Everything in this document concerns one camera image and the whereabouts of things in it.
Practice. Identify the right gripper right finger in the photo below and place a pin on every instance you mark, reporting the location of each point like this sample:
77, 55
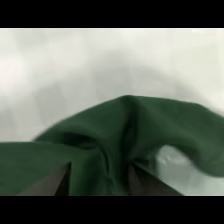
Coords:
146, 186

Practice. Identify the dark green shirt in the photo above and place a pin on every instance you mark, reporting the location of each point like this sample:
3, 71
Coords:
126, 133

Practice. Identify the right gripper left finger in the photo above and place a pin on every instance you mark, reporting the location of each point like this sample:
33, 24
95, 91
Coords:
57, 184

